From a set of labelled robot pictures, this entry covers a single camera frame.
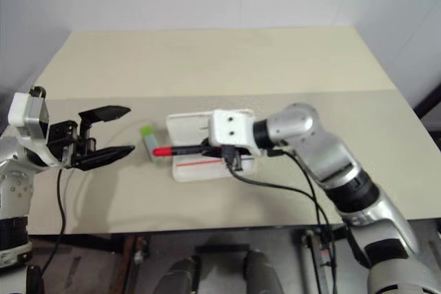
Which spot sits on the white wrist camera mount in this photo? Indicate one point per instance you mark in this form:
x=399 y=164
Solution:
x=231 y=127
x=29 y=115

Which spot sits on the red capped black marker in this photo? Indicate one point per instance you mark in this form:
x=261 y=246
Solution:
x=165 y=151

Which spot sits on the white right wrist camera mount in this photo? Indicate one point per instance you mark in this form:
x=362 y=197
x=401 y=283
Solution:
x=231 y=127

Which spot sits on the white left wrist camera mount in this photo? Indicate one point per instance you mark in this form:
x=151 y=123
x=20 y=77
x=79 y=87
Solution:
x=29 y=115

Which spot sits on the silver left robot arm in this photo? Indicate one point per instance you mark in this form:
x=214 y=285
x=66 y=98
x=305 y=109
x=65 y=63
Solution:
x=13 y=184

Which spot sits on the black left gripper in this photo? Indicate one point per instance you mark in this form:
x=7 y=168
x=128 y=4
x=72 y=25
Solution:
x=65 y=142

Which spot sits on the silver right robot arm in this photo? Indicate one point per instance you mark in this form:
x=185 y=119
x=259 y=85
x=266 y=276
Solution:
x=344 y=166

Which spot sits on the white rectangular tray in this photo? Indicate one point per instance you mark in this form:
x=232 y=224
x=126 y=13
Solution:
x=193 y=166

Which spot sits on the dark rounded shape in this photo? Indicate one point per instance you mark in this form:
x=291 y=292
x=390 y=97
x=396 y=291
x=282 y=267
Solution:
x=182 y=276

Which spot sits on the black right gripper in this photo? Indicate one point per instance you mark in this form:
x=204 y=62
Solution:
x=234 y=158

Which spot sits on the metal table leg post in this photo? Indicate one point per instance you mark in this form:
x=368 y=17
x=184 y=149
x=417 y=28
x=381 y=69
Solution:
x=311 y=259

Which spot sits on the black metal frame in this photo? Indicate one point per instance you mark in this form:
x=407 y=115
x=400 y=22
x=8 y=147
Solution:
x=429 y=104

